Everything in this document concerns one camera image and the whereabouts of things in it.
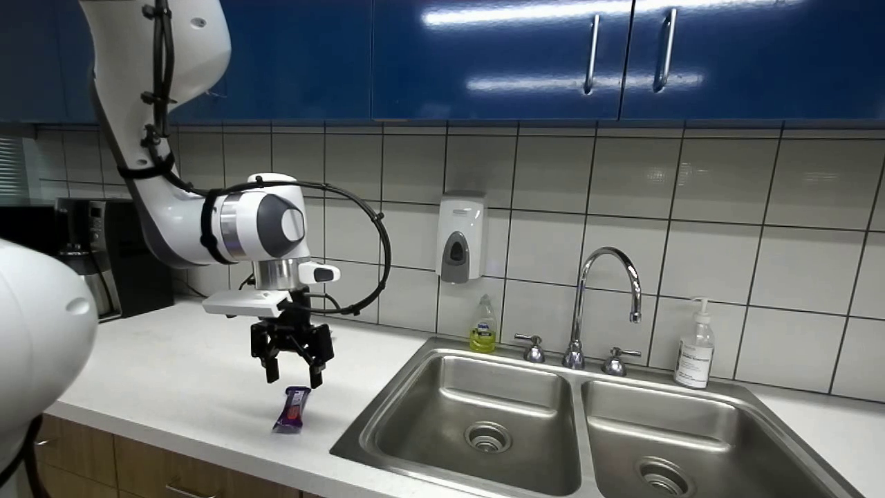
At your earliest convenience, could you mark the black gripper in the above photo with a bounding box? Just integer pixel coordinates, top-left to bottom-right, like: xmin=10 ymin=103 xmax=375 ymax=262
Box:
xmin=248 ymin=293 xmax=336 ymax=390

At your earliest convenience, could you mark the purple snack packet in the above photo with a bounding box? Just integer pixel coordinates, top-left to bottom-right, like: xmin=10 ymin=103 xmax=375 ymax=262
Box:
xmin=270 ymin=385 xmax=314 ymax=436

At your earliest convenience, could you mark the sink drain strainer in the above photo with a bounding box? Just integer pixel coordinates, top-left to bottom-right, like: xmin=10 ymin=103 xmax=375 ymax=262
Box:
xmin=461 ymin=418 xmax=510 ymax=455
xmin=636 ymin=455 xmax=693 ymax=498

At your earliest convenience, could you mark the stainless steel double sink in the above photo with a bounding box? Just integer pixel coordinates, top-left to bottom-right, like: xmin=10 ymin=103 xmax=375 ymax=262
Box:
xmin=326 ymin=338 xmax=864 ymax=498

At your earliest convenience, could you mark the black box appliance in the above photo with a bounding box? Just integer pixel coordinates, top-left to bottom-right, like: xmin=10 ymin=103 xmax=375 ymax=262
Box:
xmin=84 ymin=195 xmax=180 ymax=317

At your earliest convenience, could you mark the yellow dish soap bottle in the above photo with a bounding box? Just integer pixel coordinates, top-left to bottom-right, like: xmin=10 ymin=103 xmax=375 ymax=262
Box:
xmin=465 ymin=293 xmax=502 ymax=356

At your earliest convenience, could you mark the wooden base cabinet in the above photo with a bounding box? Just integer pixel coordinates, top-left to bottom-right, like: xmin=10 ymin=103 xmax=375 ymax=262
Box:
xmin=32 ymin=412 xmax=321 ymax=498

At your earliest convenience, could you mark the steel coffee pot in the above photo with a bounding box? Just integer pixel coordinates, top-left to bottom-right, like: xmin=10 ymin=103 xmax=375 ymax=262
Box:
xmin=54 ymin=199 xmax=123 ymax=321

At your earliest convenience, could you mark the chrome gooseneck faucet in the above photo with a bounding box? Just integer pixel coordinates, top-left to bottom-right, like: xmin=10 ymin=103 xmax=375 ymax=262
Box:
xmin=557 ymin=242 xmax=647 ymax=372

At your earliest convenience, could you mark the clear hand soap pump bottle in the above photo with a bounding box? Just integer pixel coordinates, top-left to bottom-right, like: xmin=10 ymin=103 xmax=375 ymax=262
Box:
xmin=671 ymin=295 xmax=719 ymax=390

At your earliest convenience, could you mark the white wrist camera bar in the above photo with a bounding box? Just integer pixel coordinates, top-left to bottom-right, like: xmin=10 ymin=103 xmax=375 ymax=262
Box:
xmin=198 ymin=288 xmax=296 ymax=323

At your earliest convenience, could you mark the white wall soap dispenser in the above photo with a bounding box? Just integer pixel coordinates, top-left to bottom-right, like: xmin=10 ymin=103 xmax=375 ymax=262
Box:
xmin=432 ymin=190 xmax=488 ymax=284

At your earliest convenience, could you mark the chrome faucet handle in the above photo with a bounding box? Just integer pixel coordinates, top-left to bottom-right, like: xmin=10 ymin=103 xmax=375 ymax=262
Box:
xmin=597 ymin=343 xmax=643 ymax=379
xmin=510 ymin=332 xmax=549 ymax=365

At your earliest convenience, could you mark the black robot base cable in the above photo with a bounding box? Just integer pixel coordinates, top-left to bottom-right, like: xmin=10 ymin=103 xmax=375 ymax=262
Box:
xmin=0 ymin=412 xmax=50 ymax=498

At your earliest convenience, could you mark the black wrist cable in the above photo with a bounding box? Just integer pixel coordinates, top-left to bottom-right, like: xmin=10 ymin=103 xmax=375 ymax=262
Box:
xmin=116 ymin=0 xmax=396 ymax=317

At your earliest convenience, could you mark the silver cabinet door handle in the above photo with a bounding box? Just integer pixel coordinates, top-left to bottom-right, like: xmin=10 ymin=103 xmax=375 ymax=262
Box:
xmin=578 ymin=10 xmax=603 ymax=100
xmin=650 ymin=6 xmax=680 ymax=96

